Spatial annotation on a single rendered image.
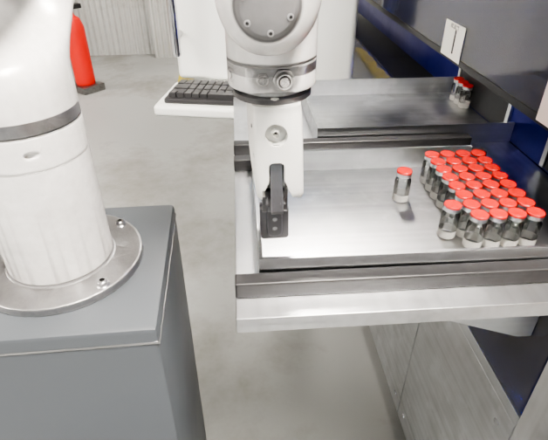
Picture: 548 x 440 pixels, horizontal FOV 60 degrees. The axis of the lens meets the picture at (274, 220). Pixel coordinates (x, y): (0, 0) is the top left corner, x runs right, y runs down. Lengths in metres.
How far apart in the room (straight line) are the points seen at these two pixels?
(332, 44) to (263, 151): 0.94
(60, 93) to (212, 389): 1.17
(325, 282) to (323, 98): 0.61
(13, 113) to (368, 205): 0.43
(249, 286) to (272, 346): 1.14
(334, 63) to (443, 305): 0.96
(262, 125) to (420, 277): 0.23
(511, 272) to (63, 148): 0.48
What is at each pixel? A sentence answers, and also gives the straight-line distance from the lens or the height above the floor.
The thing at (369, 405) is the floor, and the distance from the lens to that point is 1.52.
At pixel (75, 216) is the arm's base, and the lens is 0.54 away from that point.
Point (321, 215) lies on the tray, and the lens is 0.63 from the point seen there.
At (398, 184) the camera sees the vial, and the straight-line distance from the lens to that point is 0.66.
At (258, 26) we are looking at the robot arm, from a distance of 0.34.
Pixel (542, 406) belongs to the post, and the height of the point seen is 0.67.
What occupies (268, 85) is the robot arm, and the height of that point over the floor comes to 1.09.
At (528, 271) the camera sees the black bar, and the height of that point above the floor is 0.90.
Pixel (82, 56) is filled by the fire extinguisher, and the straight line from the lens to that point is 4.02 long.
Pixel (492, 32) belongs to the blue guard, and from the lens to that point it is 0.84.
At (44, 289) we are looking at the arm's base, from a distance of 0.59.
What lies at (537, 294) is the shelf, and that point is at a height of 0.88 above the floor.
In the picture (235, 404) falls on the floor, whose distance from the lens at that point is 1.50.
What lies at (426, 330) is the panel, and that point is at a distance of 1.11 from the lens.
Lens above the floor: 1.22
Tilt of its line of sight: 34 degrees down
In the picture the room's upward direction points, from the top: straight up
